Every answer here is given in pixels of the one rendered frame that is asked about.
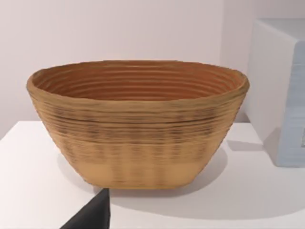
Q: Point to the woven brown basket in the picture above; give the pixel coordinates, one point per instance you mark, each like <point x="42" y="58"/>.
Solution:
<point x="140" y="124"/>

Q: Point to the pale blue-grey box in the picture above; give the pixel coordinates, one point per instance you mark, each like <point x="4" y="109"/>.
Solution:
<point x="281" y="95"/>

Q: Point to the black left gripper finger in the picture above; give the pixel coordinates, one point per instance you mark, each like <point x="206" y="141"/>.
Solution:
<point x="94" y="212"/>

